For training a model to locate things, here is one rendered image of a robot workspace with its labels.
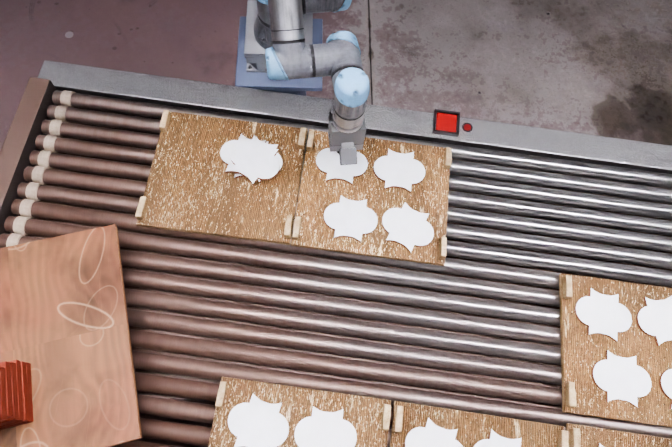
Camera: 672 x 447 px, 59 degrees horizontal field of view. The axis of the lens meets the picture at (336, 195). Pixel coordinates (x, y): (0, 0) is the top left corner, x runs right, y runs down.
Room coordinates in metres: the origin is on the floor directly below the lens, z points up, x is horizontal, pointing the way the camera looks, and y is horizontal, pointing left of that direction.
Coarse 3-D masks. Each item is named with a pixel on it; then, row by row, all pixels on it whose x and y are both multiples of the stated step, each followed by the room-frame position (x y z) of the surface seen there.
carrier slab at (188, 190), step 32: (192, 128) 0.79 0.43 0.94; (224, 128) 0.81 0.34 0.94; (256, 128) 0.82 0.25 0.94; (288, 128) 0.83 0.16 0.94; (160, 160) 0.68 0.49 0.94; (192, 160) 0.69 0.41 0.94; (288, 160) 0.73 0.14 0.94; (160, 192) 0.59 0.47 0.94; (192, 192) 0.60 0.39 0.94; (224, 192) 0.61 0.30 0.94; (256, 192) 0.62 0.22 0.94; (288, 192) 0.64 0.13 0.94; (160, 224) 0.50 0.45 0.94; (192, 224) 0.51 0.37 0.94; (224, 224) 0.52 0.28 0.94; (256, 224) 0.53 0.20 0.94
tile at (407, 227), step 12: (384, 216) 0.60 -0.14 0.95; (396, 216) 0.60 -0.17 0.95; (408, 216) 0.61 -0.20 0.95; (420, 216) 0.61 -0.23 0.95; (384, 228) 0.57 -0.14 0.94; (396, 228) 0.57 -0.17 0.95; (408, 228) 0.57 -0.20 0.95; (420, 228) 0.58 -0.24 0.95; (432, 228) 0.58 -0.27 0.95; (396, 240) 0.54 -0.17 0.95; (408, 240) 0.54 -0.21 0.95; (420, 240) 0.55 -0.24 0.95
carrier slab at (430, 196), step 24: (384, 144) 0.82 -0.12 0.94; (408, 144) 0.83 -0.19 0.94; (312, 168) 0.72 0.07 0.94; (432, 168) 0.77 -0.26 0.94; (312, 192) 0.65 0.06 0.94; (336, 192) 0.66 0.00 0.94; (360, 192) 0.67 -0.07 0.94; (384, 192) 0.67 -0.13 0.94; (408, 192) 0.68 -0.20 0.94; (432, 192) 0.69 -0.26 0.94; (312, 216) 0.58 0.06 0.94; (432, 216) 0.62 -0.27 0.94; (312, 240) 0.51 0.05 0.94; (336, 240) 0.52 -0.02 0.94; (384, 240) 0.54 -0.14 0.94; (432, 240) 0.55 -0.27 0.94; (432, 264) 0.49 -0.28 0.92
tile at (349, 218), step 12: (336, 204) 0.62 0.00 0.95; (348, 204) 0.62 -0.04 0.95; (360, 204) 0.63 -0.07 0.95; (324, 216) 0.58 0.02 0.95; (336, 216) 0.58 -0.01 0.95; (348, 216) 0.59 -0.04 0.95; (360, 216) 0.59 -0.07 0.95; (372, 216) 0.60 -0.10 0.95; (336, 228) 0.55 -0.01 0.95; (348, 228) 0.55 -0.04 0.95; (360, 228) 0.56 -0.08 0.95; (372, 228) 0.56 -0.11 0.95; (360, 240) 0.52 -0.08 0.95
